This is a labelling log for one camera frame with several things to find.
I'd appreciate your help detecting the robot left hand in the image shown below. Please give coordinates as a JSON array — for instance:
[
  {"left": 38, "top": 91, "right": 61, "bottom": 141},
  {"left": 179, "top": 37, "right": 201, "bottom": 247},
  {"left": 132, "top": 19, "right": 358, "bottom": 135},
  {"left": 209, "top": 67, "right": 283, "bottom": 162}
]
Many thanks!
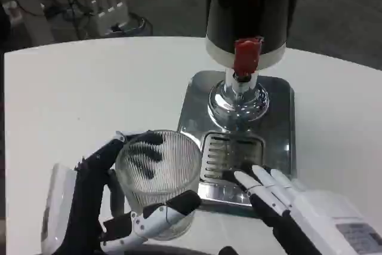
[{"left": 41, "top": 130, "right": 202, "bottom": 255}]

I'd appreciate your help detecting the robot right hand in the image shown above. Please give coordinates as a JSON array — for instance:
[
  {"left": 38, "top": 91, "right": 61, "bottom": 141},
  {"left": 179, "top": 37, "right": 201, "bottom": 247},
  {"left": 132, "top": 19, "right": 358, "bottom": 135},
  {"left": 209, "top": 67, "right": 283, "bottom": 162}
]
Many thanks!
[{"left": 218, "top": 164, "right": 382, "bottom": 255}]

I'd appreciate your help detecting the clear ribbed glass cup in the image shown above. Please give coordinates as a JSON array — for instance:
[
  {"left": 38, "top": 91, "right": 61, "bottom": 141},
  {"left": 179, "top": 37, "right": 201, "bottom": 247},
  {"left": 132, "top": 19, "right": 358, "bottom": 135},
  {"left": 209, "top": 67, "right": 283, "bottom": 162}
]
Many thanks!
[{"left": 114, "top": 130, "right": 203, "bottom": 241}]

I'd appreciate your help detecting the steel drip tray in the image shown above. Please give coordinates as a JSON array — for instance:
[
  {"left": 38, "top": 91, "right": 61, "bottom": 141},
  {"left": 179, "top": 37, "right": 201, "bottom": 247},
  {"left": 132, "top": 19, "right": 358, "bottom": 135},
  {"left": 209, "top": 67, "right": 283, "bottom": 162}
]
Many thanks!
[{"left": 177, "top": 70, "right": 297, "bottom": 210}]

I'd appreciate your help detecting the red dispenser tap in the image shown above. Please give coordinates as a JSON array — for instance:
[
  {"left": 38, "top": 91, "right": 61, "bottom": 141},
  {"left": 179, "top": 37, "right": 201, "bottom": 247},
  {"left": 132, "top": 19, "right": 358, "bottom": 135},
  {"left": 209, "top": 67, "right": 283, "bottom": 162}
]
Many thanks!
[{"left": 233, "top": 37, "right": 264, "bottom": 76}]

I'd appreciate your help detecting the black drink dispenser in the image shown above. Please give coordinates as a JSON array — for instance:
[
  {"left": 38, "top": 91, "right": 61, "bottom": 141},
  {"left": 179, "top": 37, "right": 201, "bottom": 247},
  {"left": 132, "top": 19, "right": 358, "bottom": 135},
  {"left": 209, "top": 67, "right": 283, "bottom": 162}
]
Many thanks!
[{"left": 204, "top": 0, "right": 304, "bottom": 133}]

